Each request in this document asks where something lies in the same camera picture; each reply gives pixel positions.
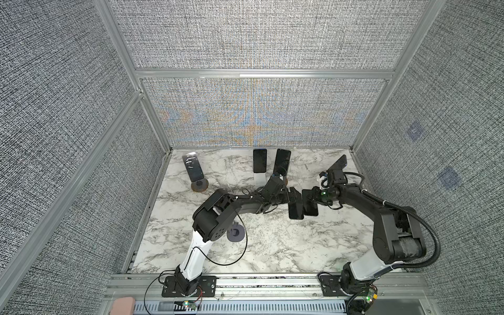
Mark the phone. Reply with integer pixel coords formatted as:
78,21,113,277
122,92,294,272
327,154,347,182
288,198,304,220
302,189,319,217
182,152,205,182
273,149,291,177
253,149,267,174

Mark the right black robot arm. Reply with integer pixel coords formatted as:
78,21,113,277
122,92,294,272
308,184,427,295

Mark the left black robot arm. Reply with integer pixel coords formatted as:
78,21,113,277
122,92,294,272
174,177,301,296

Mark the white phone stand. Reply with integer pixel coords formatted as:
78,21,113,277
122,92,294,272
253,173,267,188

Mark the phone on white stand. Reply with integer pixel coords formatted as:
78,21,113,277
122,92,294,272
253,149,267,174

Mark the front-left grey round stand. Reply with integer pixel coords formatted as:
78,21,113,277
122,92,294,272
227,222,245,243

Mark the far-left brown round stand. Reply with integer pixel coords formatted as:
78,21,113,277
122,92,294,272
191,178,209,192

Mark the pink box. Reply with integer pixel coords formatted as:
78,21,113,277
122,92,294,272
109,297,136,315

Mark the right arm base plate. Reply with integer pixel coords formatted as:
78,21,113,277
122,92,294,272
318,274,347,297

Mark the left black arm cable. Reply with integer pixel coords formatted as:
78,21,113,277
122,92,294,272
141,210,249,315

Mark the white vented cable tray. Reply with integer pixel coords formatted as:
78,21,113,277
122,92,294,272
133,299,347,314

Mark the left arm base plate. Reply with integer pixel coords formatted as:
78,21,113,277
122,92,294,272
161,276,218,299

